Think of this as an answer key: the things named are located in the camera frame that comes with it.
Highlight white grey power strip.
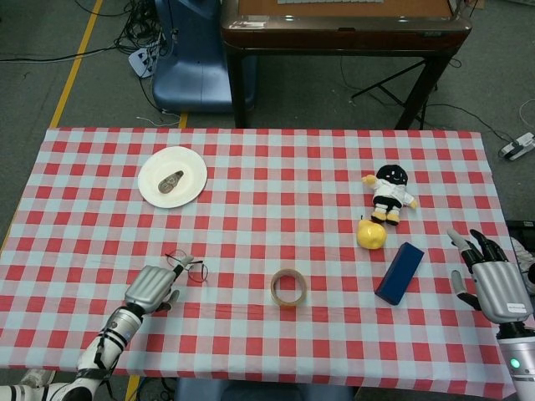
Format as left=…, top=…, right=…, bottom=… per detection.
left=499, top=131, right=535, bottom=162

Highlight thin wire eyeglasses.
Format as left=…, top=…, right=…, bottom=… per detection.
left=164, top=249, right=210, bottom=285

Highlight yellow toy pear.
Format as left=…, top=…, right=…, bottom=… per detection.
left=356, top=215, right=388, bottom=251

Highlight dark blue robot chassis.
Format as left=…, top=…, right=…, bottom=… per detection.
left=173, top=378, right=356, bottom=401

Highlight yellow packing tape roll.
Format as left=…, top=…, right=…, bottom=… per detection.
left=270, top=268, right=309, bottom=309

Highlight black floor cable bundle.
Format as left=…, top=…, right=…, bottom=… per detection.
left=112, top=0, right=168, bottom=55

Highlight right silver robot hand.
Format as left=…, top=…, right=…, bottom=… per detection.
left=446, top=228, right=535, bottom=325

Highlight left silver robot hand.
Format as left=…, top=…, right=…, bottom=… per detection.
left=124, top=252, right=196, bottom=314

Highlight dark blue rectangular box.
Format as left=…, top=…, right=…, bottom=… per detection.
left=374, top=241, right=425, bottom=307

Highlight black white plush doll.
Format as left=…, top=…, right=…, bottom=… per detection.
left=361, top=163, right=419, bottom=227

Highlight grey brown shell shaped object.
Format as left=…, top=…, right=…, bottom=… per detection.
left=156, top=169, right=185, bottom=194

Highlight thin white floor cable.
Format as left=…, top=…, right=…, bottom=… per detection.
left=135, top=107, right=181, bottom=128

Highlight blue plastic machine base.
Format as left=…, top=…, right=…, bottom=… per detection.
left=152, top=0, right=257, bottom=114

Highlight dark wooden mahjong table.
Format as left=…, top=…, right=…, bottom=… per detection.
left=220, top=0, right=469, bottom=130

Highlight red white checkered tablecloth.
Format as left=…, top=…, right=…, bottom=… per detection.
left=0, top=127, right=517, bottom=396

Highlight white power strip with plugs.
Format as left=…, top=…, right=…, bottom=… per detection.
left=127, top=41, right=162, bottom=79

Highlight white sneaker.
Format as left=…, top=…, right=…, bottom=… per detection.
left=510, top=236, right=535, bottom=277
left=18, top=368, right=55, bottom=392

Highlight white paper plate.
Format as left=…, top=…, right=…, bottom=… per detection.
left=137, top=145, right=209, bottom=209

